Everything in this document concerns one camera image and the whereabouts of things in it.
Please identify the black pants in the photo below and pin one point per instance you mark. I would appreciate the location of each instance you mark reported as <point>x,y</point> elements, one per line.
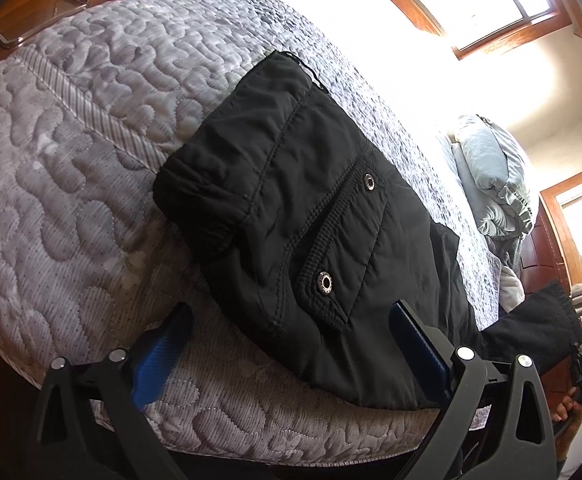
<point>307,235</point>

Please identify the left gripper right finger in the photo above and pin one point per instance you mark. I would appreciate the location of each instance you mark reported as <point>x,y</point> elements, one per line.
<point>494,420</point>

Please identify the grey quilted bed mattress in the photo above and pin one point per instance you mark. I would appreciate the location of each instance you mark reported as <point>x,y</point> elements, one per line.
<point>90,108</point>

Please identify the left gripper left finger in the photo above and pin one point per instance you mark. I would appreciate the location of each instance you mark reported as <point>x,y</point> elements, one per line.
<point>88,422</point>

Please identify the light blue pillow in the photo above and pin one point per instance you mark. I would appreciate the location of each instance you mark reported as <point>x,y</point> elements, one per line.
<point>497,177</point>

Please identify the black metal chair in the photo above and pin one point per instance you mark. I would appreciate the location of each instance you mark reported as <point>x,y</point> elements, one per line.
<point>36,15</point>

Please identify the person's right forearm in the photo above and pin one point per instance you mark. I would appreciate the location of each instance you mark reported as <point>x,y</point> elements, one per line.
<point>544,327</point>

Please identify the person's right hand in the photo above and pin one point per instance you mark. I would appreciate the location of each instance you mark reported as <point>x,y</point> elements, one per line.
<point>569,408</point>

